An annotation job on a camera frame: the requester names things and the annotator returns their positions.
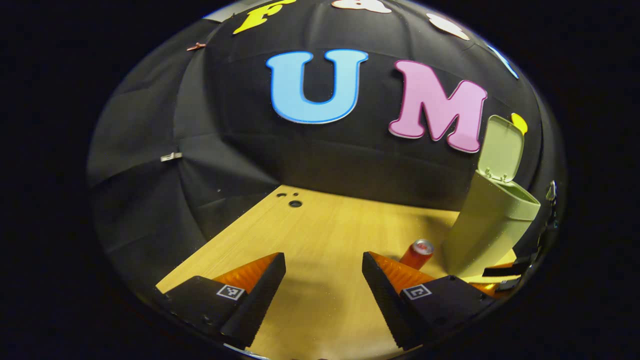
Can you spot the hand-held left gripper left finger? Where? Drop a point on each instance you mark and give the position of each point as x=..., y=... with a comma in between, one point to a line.
x=257, y=305

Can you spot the green desktop garbage bin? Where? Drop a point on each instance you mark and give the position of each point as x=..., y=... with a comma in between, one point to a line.
x=480, y=235

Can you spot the black backdrop cloth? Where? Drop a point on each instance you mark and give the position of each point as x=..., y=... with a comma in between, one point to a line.
x=250, y=150

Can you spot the copper clip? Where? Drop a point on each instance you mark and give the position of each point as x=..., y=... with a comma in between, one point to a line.
x=196, y=46

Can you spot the orange pop can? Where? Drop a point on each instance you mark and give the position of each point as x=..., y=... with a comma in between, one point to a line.
x=417, y=255

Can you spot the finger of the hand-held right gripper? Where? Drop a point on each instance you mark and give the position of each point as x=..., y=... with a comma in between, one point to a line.
x=505, y=270
x=495, y=288

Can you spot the silver metal clip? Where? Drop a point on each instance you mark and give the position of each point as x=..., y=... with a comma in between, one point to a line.
x=171, y=157

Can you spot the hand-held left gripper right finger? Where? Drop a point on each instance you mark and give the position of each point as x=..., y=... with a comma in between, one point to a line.
x=387, y=305

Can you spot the wooden desktop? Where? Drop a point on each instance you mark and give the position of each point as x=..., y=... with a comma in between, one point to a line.
x=325, y=240

